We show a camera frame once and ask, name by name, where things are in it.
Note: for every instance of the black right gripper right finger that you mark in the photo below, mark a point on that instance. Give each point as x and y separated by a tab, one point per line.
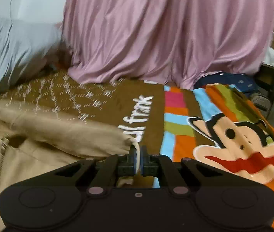
179	178

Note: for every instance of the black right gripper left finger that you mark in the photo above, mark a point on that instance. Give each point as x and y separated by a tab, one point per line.
96	178

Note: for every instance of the beige jacket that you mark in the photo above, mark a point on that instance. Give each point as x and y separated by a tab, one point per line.
35	140

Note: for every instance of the brown cartoon monkey bedsheet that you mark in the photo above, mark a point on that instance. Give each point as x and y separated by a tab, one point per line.
215	125

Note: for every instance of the dark blue bag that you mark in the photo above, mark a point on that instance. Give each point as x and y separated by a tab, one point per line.
241	81

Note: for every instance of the pink satin curtain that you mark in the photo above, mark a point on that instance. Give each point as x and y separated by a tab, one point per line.
177	41

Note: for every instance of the grey-blue pillow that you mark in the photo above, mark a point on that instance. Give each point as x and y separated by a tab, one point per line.
25	49

